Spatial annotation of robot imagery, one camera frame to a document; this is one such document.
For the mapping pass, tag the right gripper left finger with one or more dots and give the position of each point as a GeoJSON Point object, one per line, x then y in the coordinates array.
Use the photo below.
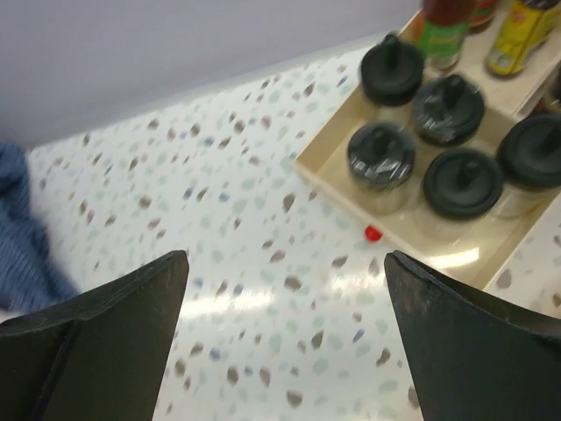
{"type": "Point", "coordinates": [98, 356]}

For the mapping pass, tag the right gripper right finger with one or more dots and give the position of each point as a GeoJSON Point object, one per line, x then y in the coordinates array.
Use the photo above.
{"type": "Point", "coordinates": [471, 355]}

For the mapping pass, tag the taped lid glass jar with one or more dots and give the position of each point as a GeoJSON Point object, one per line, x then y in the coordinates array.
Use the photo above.
{"type": "Point", "coordinates": [381, 160]}

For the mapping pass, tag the yellow cap sauce bottle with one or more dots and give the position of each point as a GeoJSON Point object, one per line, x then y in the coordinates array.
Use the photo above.
{"type": "Point", "coordinates": [441, 31]}

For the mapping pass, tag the blue checkered shirt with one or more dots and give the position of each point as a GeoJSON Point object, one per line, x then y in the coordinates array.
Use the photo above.
{"type": "Point", "coordinates": [29, 279]}

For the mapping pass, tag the small red ball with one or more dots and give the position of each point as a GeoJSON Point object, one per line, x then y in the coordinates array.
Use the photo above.
{"type": "Point", "coordinates": [372, 234]}

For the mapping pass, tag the beige divided wooden tray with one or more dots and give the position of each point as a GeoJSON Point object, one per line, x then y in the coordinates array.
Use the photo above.
{"type": "Point", "coordinates": [480, 252]}

